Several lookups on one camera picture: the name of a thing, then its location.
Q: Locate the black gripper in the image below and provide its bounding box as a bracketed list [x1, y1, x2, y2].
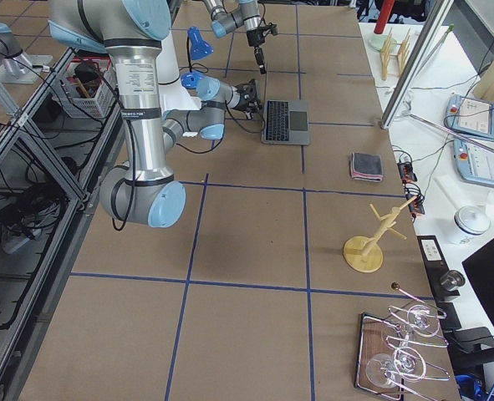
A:
[247, 28, 265, 48]
[234, 79, 263, 119]

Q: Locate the grey laptop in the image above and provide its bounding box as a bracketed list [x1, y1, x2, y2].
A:
[261, 99, 311, 145]

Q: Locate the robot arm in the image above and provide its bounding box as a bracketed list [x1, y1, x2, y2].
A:
[203, 0, 265, 48]
[48, 1, 262, 228]

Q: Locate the blue desk lamp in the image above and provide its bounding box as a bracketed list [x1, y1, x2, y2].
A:
[181, 26, 214, 89]

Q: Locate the pale green plate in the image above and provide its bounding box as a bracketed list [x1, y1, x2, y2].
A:
[369, 33, 388, 51]

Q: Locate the folded grey pink cloth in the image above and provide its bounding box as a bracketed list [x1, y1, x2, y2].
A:
[349, 152, 384, 182]

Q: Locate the red cylinder cup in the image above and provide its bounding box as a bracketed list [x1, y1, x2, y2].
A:
[374, 0, 395, 35]

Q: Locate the wooden dish rack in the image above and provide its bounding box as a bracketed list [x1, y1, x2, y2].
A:
[379, 31, 410, 81]

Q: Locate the white plastic basket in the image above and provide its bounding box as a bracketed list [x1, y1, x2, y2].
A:
[53, 57, 116, 119]

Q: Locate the metal rod green tip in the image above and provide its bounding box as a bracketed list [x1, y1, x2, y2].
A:
[407, 113, 494, 154]

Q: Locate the wooden mug tree stand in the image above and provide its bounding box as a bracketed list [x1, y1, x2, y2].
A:
[343, 196, 415, 273]

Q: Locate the black power strip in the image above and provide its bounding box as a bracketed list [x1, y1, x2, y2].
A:
[397, 161, 425, 220]

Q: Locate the far teach pendant tablet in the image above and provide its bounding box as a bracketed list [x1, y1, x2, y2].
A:
[444, 94, 494, 139]

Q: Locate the teach pendant tablet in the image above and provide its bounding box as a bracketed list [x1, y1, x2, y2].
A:
[453, 138, 494, 188]
[444, 94, 494, 139]

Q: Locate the near teach pendant tablet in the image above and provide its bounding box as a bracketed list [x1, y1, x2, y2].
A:
[453, 138, 494, 188]

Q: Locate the wine glass rack tray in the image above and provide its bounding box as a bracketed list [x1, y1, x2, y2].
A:
[354, 312, 405, 400]

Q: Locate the upper wine glass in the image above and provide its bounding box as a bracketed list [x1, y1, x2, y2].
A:
[406, 305, 440, 338]

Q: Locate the lower wine glass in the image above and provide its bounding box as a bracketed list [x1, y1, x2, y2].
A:
[365, 347, 426, 388]

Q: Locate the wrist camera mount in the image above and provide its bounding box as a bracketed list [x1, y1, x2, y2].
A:
[259, 23, 278, 38]

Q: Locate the aluminium frame post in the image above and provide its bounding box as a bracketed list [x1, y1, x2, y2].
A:
[380, 0, 454, 129]

